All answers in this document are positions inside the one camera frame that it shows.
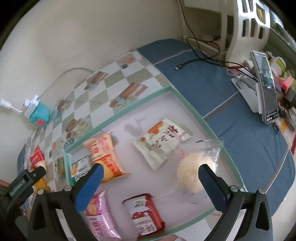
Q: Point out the green white snack packet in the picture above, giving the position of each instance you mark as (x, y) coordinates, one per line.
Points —
(80, 168)

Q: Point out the white lattice shelf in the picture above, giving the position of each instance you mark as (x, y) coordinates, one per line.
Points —
(251, 25)

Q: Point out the orange snack packet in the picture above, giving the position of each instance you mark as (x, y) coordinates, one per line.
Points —
(102, 152)

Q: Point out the teal shallow cardboard tray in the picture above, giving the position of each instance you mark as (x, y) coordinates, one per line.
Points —
(132, 123)

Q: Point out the cream jelly cup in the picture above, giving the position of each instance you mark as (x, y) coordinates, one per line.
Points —
(41, 163)

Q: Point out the blue bed sheet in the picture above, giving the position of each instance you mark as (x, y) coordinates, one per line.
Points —
(261, 155)

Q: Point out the yellow snack packet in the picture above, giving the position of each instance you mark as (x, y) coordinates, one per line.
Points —
(41, 184)

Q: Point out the white power adapter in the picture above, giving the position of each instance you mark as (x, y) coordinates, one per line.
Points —
(29, 106)

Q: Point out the teal box with red label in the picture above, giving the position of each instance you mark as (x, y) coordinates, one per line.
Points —
(40, 116)

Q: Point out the red small snack packet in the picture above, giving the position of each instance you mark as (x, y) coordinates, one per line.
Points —
(35, 157)

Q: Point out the smartphone on stand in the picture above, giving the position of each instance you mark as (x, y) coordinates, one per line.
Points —
(266, 87)

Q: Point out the white phone stand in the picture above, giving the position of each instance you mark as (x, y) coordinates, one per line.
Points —
(248, 86)

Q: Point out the round cake in wrapper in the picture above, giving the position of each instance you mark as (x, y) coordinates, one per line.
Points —
(59, 166)

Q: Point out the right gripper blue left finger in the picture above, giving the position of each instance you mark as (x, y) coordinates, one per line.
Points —
(86, 187)

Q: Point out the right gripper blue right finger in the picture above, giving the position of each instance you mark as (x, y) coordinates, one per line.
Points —
(215, 187)

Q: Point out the cream snack packet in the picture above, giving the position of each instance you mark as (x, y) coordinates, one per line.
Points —
(160, 140)

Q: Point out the round bun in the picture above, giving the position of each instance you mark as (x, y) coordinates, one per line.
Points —
(191, 156)

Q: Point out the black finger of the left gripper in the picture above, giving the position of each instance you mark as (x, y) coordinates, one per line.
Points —
(34, 174)

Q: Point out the white wall plug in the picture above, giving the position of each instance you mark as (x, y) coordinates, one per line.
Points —
(6, 104)

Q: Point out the pink snack packet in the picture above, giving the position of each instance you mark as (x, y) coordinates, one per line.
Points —
(99, 218)

